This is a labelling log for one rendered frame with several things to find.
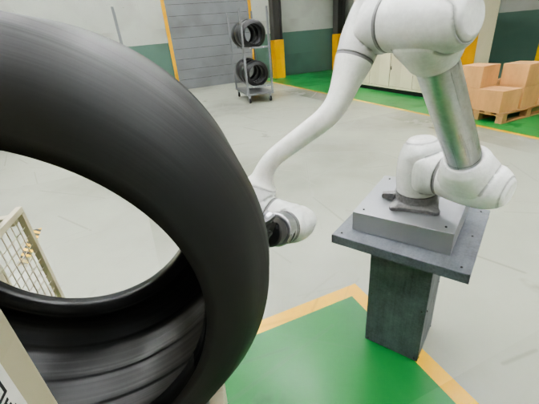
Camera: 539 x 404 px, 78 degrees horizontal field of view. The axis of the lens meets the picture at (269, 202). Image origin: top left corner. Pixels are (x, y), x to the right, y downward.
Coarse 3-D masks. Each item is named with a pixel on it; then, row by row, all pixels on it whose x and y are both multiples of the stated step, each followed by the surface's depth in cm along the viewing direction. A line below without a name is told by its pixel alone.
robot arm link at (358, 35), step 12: (360, 0) 81; (372, 0) 77; (360, 12) 80; (372, 12) 76; (348, 24) 83; (360, 24) 79; (372, 24) 76; (348, 36) 82; (360, 36) 80; (372, 36) 78; (348, 48) 82; (360, 48) 82; (372, 48) 81; (372, 60) 84
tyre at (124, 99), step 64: (0, 64) 23; (64, 64) 25; (128, 64) 29; (0, 128) 23; (64, 128) 24; (128, 128) 26; (192, 128) 30; (128, 192) 27; (192, 192) 29; (192, 256) 31; (256, 256) 36; (64, 320) 61; (128, 320) 64; (192, 320) 59; (256, 320) 40; (64, 384) 54; (128, 384) 54; (192, 384) 38
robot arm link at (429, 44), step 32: (384, 0) 74; (416, 0) 67; (448, 0) 64; (480, 0) 64; (384, 32) 74; (416, 32) 68; (448, 32) 65; (416, 64) 75; (448, 64) 74; (448, 96) 82; (448, 128) 90; (448, 160) 102; (480, 160) 100; (448, 192) 111; (480, 192) 102; (512, 192) 104
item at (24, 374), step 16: (0, 320) 19; (0, 336) 19; (16, 336) 21; (0, 352) 19; (16, 352) 20; (16, 368) 20; (32, 368) 21; (16, 384) 19; (32, 384) 21; (32, 400) 21; (48, 400) 22
